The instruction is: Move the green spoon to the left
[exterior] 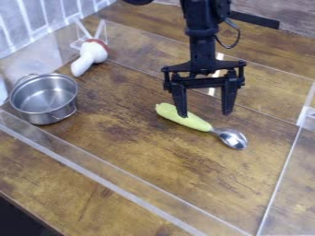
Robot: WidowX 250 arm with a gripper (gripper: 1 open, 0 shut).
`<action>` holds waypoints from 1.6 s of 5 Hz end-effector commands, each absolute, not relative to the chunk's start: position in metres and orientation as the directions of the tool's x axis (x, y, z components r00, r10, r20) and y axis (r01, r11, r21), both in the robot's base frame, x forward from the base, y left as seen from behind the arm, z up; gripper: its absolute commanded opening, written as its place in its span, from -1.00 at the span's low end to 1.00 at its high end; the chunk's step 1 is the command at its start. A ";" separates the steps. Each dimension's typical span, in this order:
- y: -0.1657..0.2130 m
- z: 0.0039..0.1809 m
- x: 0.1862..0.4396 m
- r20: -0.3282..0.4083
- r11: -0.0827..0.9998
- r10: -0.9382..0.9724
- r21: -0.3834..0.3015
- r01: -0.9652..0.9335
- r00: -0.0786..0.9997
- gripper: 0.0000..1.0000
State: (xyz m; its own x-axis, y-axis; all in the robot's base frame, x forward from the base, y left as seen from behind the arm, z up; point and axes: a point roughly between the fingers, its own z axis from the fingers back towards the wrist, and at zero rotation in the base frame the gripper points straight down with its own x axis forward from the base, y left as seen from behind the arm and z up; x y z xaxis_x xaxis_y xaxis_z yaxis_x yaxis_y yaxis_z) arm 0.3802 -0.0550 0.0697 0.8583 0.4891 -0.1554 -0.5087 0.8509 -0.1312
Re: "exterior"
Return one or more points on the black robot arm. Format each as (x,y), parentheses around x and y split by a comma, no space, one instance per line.
(204,71)

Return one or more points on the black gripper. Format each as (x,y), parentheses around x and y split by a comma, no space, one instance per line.
(204,71)

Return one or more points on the white toy mushroom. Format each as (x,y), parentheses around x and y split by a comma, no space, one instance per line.
(93,53)

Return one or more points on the clear acrylic stand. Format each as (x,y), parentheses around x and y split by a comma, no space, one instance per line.
(82,34)

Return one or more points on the small steel pot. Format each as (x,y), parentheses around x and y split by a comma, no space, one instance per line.
(44,98)

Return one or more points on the black bar on table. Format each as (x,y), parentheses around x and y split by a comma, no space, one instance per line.
(260,21)

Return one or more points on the green handled metal spoon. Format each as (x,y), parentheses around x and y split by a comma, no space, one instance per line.
(231,137)

